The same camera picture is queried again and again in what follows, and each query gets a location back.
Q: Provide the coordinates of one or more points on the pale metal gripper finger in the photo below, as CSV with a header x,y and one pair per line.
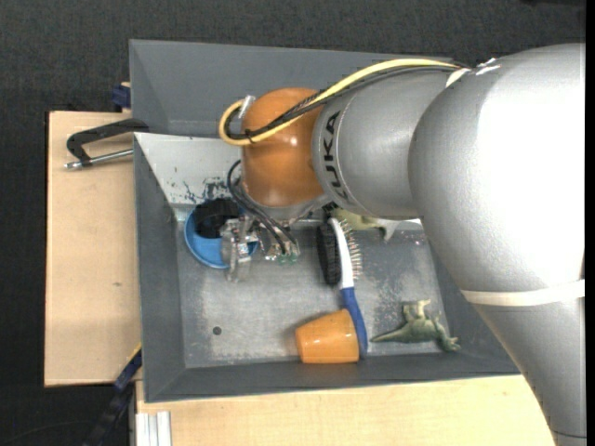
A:
x,y
245,266
231,267

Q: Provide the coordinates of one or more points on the black ribbed round object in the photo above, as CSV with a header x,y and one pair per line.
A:
x,y
215,216

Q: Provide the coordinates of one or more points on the blue plastic cup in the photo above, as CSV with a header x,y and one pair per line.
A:
x,y
204,249

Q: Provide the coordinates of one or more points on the grey metal bin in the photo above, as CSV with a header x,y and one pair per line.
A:
x,y
260,305

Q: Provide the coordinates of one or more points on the black ribbed brush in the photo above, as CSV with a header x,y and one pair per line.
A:
x,y
328,256

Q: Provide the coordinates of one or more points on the white and blue brush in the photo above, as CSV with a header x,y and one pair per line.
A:
x,y
349,291

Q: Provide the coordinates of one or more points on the orange plastic cup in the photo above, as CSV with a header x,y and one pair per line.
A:
x,y
327,339

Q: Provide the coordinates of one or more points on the pale brown cardboard board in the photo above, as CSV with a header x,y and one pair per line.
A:
x,y
88,249

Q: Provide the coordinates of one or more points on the green toy dinosaur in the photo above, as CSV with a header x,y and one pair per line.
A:
x,y
420,329

